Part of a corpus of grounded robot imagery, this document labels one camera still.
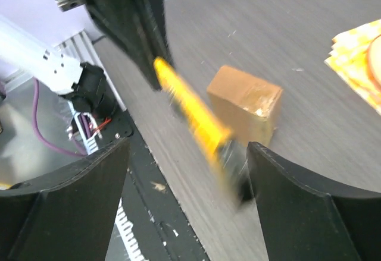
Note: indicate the beige floral saucer plate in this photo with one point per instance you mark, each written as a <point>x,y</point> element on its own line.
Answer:
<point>373,62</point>

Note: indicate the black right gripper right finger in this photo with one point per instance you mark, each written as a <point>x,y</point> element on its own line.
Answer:
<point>307,216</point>

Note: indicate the slotted grey cable duct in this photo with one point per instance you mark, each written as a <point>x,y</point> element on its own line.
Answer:
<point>123,244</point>

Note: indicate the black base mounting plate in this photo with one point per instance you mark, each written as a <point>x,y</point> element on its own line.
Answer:
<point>160,225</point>

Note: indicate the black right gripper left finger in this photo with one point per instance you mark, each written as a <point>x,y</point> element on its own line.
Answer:
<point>67,214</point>

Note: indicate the orange checkered cloth napkin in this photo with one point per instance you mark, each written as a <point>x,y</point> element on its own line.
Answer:
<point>348,58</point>

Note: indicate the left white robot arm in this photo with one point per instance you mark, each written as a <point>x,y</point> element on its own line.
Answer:
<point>82,83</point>

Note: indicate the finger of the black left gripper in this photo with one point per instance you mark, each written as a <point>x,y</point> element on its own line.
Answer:
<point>137,27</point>

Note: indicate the brown cardboard express box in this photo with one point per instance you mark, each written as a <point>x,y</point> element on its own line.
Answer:
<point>248,105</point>

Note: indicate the yellow utility knife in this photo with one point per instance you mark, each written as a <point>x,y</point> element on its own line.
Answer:
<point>224,154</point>

